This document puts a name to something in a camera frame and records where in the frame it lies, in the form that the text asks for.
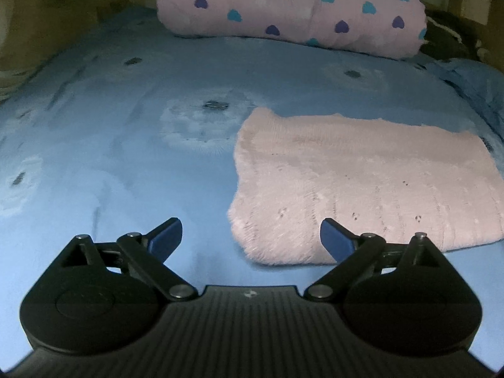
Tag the pink knit sweater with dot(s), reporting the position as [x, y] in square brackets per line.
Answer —
[362, 181]

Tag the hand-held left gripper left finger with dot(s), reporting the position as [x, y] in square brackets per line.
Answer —
[167, 238]

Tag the wooden frame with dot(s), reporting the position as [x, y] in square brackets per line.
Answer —
[494, 23]

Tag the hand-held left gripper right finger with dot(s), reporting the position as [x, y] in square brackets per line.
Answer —
[334, 240]

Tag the pink heart-print quilt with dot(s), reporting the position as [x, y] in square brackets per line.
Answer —
[291, 4]

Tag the blue printed bed sheet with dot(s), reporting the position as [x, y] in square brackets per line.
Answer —
[118, 145]

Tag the dark cloth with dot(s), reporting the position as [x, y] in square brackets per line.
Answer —
[449, 35]

